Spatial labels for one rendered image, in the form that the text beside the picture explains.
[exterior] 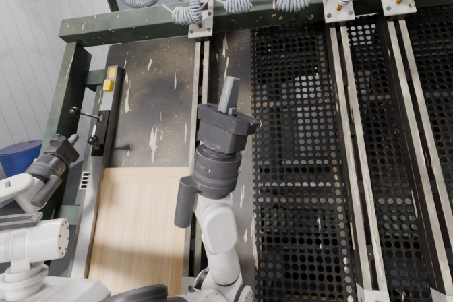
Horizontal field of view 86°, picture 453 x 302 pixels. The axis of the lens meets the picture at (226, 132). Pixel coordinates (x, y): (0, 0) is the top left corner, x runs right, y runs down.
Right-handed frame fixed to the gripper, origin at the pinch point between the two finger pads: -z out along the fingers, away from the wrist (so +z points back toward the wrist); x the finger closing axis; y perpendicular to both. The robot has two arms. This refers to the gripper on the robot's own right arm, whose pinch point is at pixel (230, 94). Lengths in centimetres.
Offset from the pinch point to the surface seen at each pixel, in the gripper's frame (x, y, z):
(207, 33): 50, 39, -13
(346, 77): -1, 62, -7
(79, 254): 50, -7, 71
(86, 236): 51, -4, 66
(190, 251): 16, 14, 56
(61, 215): 73, -6, 69
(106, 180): 60, 6, 49
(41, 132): 400, 56, 153
